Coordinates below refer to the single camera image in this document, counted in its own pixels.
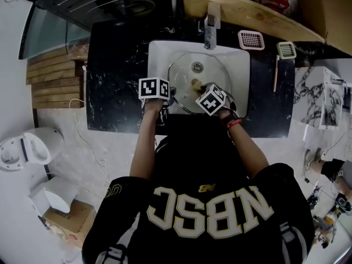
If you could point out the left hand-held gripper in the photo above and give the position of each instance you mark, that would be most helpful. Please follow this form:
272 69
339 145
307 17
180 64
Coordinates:
149 88

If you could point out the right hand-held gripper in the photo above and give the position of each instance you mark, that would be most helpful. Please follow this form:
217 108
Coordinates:
210 100

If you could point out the yellow sponge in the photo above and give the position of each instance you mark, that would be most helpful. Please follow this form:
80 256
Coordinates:
198 90

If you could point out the glass pot lid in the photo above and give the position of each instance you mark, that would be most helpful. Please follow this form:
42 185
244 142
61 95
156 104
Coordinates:
181 67

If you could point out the person's left forearm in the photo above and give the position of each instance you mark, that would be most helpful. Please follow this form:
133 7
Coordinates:
144 144

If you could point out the person's right forearm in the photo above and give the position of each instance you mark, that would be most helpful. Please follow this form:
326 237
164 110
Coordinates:
247 150

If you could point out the chrome sink drain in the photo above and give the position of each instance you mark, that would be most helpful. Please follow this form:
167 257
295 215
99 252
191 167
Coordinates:
197 66

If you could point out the white sink basin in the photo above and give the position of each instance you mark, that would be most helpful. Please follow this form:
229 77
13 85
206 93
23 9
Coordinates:
240 81

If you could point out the black wristwatch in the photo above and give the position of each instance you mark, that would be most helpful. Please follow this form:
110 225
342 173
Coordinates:
229 118

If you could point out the red wristband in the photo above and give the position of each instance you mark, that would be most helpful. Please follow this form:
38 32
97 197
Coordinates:
235 123

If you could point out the chrome faucet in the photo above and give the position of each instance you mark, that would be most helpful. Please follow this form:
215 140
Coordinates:
210 34

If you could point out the black marble vanity counter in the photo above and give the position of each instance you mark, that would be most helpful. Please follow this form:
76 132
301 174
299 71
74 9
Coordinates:
115 87

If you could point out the pink toothbrush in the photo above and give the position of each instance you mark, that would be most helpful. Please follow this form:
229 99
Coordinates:
275 76

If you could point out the large cardboard box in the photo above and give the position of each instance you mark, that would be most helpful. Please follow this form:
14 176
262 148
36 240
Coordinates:
247 12

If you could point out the cream soap dish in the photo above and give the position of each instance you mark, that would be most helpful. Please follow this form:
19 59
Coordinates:
286 50

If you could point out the black jersey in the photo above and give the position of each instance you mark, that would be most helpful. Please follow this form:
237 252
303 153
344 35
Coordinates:
203 186

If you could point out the white marble patterned cabinet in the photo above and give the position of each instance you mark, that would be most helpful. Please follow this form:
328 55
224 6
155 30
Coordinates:
310 95

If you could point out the wooden pallet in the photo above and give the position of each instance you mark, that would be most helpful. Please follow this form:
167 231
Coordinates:
53 81

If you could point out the white toilet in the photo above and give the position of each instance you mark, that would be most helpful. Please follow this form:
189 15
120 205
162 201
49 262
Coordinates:
46 144

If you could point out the glass panel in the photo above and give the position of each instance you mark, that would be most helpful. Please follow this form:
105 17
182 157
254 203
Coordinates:
44 34

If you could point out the small cardboard box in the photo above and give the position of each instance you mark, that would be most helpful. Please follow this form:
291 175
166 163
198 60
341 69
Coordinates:
74 221

